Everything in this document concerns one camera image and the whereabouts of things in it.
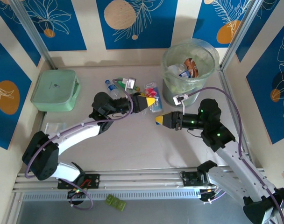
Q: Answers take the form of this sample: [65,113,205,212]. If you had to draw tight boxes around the clear container red blue label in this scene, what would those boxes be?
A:
[143,81,164,114]

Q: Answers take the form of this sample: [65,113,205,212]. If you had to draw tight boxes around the clear bottle green cap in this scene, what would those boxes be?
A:
[167,64,187,76]

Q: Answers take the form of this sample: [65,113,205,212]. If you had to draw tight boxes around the orange-brown label bottle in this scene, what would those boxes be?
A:
[183,57,200,78]

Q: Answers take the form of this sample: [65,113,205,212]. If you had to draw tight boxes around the green soda bottle yellow cap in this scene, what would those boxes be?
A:
[115,77,141,92]

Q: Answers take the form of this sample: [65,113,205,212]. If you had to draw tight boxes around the green lidded container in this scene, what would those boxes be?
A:
[30,69,81,112]

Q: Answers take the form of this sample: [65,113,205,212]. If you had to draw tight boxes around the clear plastic packet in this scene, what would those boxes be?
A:
[45,122,68,135]

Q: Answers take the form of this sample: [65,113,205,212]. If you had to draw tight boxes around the right black controller box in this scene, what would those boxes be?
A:
[199,188,219,203]

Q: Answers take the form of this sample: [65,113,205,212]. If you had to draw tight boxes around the black controller box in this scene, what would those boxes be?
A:
[67,188,88,199]
[199,188,219,203]

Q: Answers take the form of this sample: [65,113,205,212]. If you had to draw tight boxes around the green plastic pieces strip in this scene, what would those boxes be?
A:
[105,195,127,208]

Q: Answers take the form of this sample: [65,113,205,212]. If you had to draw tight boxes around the left black controller box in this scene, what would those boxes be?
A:
[67,188,88,199]

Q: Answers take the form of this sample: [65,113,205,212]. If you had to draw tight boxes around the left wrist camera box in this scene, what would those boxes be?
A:
[121,77,137,91]

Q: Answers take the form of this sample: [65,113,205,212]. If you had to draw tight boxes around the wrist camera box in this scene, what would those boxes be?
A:
[172,94,190,115]
[121,77,137,91]

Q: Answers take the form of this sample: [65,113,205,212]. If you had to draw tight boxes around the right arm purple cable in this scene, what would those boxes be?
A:
[187,86,284,224]

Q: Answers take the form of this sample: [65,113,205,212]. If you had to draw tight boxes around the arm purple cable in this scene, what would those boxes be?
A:
[187,86,284,224]
[24,78,133,209]

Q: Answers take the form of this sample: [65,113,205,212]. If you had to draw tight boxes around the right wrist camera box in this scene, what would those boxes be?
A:
[172,94,190,115]

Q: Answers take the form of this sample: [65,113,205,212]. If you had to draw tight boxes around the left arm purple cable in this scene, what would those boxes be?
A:
[24,78,133,209]

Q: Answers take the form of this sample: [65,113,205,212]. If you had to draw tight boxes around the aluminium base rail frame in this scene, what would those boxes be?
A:
[12,167,270,194]

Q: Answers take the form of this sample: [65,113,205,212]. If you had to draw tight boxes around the right black mount plate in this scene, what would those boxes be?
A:
[182,171,213,187]

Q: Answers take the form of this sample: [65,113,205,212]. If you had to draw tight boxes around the black mount plate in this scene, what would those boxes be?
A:
[57,174,101,189]
[182,171,213,187]

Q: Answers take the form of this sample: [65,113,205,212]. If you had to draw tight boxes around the grey slotted cable duct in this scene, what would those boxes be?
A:
[21,189,202,202]

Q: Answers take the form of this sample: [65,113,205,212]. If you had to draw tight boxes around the left black mount plate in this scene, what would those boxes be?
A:
[57,174,101,189]

